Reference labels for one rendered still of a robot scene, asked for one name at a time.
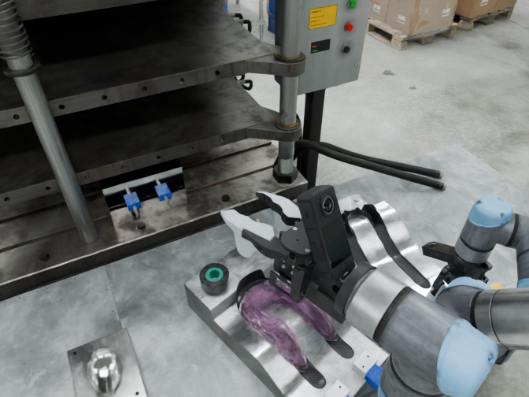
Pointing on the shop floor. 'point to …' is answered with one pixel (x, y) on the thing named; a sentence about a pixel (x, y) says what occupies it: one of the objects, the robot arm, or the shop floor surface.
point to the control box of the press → (325, 61)
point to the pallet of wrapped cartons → (411, 20)
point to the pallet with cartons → (482, 12)
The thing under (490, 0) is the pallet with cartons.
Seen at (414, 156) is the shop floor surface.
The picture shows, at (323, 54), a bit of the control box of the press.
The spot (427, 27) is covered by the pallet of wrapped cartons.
